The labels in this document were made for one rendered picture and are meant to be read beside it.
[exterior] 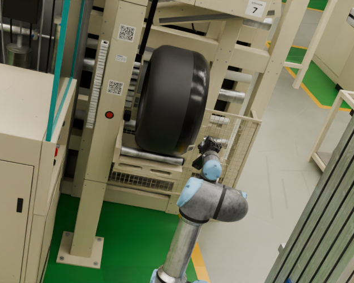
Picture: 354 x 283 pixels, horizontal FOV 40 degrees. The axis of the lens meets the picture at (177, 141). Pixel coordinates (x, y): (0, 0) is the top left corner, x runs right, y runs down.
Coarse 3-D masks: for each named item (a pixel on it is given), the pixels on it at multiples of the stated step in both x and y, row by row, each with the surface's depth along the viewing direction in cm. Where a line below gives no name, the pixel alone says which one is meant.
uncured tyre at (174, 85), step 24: (168, 48) 240; (168, 72) 228; (192, 72) 231; (144, 96) 272; (168, 96) 226; (192, 96) 228; (144, 120) 232; (168, 120) 229; (192, 120) 230; (144, 144) 242; (168, 144) 238; (192, 144) 242
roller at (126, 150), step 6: (126, 150) 252; (132, 150) 252; (138, 150) 253; (144, 150) 254; (138, 156) 254; (144, 156) 254; (150, 156) 254; (156, 156) 254; (162, 156) 255; (168, 156) 256; (174, 156) 257; (168, 162) 256; (174, 162) 256; (180, 162) 257
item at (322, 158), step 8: (344, 96) 433; (352, 96) 441; (336, 104) 443; (352, 104) 421; (336, 112) 448; (352, 112) 432; (328, 120) 452; (328, 128) 457; (320, 136) 462; (320, 144) 467; (312, 152) 471; (320, 152) 472; (328, 152) 477; (312, 160) 477; (320, 160) 462; (328, 160) 463; (320, 168) 457
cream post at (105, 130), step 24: (120, 0) 217; (144, 0) 217; (120, 48) 229; (120, 72) 236; (120, 96) 243; (96, 120) 250; (120, 120) 251; (96, 144) 258; (96, 168) 267; (96, 192) 276; (96, 216) 285; (72, 240) 296
